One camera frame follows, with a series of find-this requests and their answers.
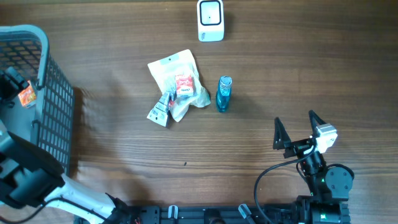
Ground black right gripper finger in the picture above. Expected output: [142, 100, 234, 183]
[273, 117, 291, 150]
[308, 110, 326, 137]

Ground orange tissue pack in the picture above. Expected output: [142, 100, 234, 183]
[18, 80, 37, 108]

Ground red tissue pack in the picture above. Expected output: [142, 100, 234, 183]
[175, 75, 194, 98]

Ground beige plastic pouch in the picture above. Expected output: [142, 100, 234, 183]
[148, 49, 211, 122]

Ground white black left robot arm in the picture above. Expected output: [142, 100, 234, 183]
[1, 125, 133, 223]

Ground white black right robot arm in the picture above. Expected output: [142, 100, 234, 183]
[281, 110, 354, 223]

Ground white barcode scanner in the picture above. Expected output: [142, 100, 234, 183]
[197, 0, 224, 42]

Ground grey plastic shopping basket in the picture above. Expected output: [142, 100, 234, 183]
[1, 25, 75, 174]

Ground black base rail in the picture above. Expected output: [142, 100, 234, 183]
[129, 203, 351, 224]

